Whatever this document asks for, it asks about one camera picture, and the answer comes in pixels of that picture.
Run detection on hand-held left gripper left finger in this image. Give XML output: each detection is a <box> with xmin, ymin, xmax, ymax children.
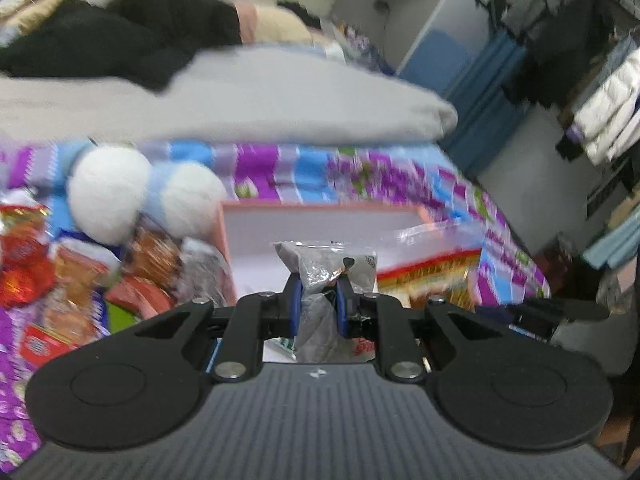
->
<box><xmin>95</xmin><ymin>274</ymin><xmax>305</xmax><ymax>384</ymax></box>

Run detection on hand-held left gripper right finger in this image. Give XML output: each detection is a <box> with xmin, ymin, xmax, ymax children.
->
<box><xmin>336</xmin><ymin>275</ymin><xmax>546</xmax><ymax>385</ymax></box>

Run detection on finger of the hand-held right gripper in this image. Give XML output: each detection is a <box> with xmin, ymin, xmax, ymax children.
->
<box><xmin>557</xmin><ymin>300</ymin><xmax>612</xmax><ymax>324</ymax></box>

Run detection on silver snack packet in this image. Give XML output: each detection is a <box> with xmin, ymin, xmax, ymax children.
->
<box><xmin>272</xmin><ymin>241</ymin><xmax>381</xmax><ymax>363</ymax></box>

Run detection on pink cardboard box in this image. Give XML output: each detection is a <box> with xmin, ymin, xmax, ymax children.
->
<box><xmin>210</xmin><ymin>201</ymin><xmax>486</xmax><ymax>363</ymax></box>

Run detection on red foil snack packet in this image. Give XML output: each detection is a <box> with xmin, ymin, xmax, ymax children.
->
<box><xmin>0</xmin><ymin>200</ymin><xmax>56</xmax><ymax>308</ymax></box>

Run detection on white packet with red print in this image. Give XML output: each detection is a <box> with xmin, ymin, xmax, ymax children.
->
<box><xmin>345</xmin><ymin>337</ymin><xmax>376</xmax><ymax>362</ymax></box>

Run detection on pale blue hanging cloth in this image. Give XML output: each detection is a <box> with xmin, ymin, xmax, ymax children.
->
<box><xmin>582</xmin><ymin>205</ymin><xmax>640</xmax><ymax>271</ymax></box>

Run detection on grey snack packet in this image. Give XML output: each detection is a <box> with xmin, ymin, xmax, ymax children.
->
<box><xmin>177</xmin><ymin>237</ymin><xmax>236</xmax><ymax>306</ymax></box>

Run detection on floral bed sheet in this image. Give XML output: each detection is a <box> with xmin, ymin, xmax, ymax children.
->
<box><xmin>0</xmin><ymin>140</ymin><xmax>551</xmax><ymax>476</ymax></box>

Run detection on red-orange snack packet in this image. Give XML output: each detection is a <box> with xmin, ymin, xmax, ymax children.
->
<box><xmin>107</xmin><ymin>277</ymin><xmax>176</xmax><ymax>317</ymax></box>

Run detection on brown clear snack packet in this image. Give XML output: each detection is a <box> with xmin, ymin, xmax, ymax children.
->
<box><xmin>125</xmin><ymin>227</ymin><xmax>183</xmax><ymax>281</ymax></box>

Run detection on white puffer jacket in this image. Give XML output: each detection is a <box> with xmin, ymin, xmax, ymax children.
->
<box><xmin>572</xmin><ymin>47</ymin><xmax>640</xmax><ymax>163</ymax></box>

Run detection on grey duvet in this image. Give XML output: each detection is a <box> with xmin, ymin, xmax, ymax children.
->
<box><xmin>0</xmin><ymin>45</ymin><xmax>458</xmax><ymax>143</ymax></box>

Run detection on white and blue plush toy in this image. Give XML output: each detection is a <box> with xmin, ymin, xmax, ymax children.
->
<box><xmin>65</xmin><ymin>142</ymin><xmax>231</xmax><ymax>246</ymax></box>

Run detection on orange clear snack packet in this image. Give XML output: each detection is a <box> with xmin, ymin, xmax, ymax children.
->
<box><xmin>42</xmin><ymin>291</ymin><xmax>108</xmax><ymax>341</ymax></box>

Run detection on blue curtain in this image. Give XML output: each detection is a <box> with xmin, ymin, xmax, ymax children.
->
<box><xmin>445</xmin><ymin>30</ymin><xmax>528</xmax><ymax>171</ymax></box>

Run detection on red and white snack packet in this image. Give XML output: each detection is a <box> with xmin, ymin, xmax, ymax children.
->
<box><xmin>20</xmin><ymin>322</ymin><xmax>76</xmax><ymax>366</ymax></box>

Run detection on hanging dark clothes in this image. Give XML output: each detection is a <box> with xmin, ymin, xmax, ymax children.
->
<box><xmin>500</xmin><ymin>0</ymin><xmax>621</xmax><ymax>106</ymax></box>

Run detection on blue panel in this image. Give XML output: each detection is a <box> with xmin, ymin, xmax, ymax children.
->
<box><xmin>400</xmin><ymin>27</ymin><xmax>473</xmax><ymax>88</ymax></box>

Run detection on beige pillow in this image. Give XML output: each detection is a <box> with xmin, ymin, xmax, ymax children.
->
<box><xmin>252</xmin><ymin>2</ymin><xmax>313</xmax><ymax>46</ymax></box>

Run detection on pink cloth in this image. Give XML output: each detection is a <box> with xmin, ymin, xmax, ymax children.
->
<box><xmin>232</xmin><ymin>2</ymin><xmax>258</xmax><ymax>43</ymax></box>

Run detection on dark cloth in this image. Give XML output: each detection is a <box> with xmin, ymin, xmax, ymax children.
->
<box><xmin>277</xmin><ymin>1</ymin><xmax>323</xmax><ymax>31</ymax></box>

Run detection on black coat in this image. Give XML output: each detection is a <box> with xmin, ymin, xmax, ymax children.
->
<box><xmin>0</xmin><ymin>0</ymin><xmax>243</xmax><ymax>93</ymax></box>

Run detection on cream pillow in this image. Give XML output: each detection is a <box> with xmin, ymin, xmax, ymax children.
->
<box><xmin>0</xmin><ymin>0</ymin><xmax>66</xmax><ymax>36</ymax></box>

